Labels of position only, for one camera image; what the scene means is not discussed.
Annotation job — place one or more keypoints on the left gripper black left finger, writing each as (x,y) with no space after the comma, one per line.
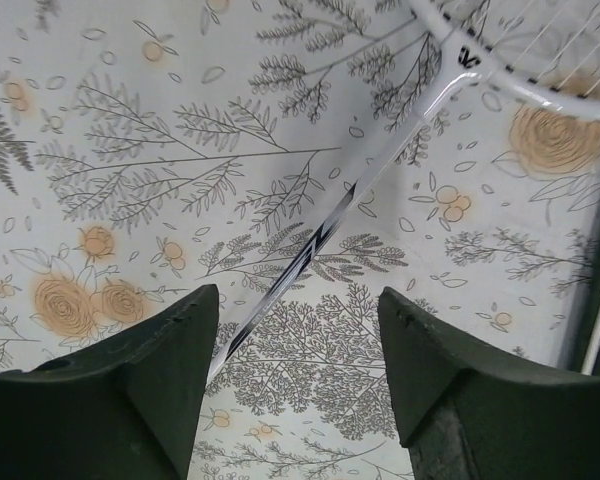
(126,407)

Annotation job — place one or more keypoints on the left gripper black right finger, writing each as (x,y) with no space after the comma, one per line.
(465,409)

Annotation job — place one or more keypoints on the white badminton racket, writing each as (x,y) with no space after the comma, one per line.
(543,55)

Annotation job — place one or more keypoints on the floral patterned table cloth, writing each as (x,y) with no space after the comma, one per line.
(149,148)

